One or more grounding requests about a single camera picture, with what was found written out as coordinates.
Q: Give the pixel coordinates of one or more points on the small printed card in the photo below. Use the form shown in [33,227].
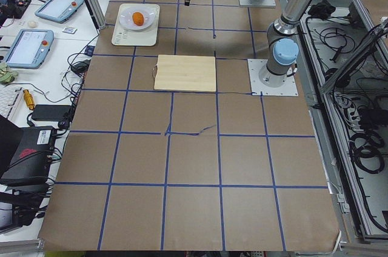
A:
[69,30]

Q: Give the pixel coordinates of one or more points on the green plush toy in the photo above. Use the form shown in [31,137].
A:
[7,75]

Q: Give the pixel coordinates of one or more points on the white round plate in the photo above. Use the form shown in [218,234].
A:
[125,17]

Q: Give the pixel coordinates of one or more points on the white keyboard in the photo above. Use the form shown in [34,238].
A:
[10,98]

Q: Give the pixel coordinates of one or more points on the cream bear tray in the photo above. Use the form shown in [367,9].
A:
[146,38]

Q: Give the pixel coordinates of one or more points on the far blue teach pendant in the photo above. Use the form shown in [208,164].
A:
[58,10]

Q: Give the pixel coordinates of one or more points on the wooden cutting board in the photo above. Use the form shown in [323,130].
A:
[185,73]

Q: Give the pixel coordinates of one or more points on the orange fruit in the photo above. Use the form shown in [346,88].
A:
[138,18]

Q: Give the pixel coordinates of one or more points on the near blue teach pendant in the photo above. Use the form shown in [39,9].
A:
[29,48]

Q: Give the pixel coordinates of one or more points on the black computer box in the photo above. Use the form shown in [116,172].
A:
[25,154]

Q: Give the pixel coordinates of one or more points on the small white ball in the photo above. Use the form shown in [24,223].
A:
[32,24]

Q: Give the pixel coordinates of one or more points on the black power brick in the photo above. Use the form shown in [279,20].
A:
[44,112]

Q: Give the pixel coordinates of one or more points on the gold metal cylinder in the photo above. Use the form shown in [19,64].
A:
[28,98]

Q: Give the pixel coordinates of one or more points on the blue teach pendant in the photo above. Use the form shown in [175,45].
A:
[29,48]
[58,10]

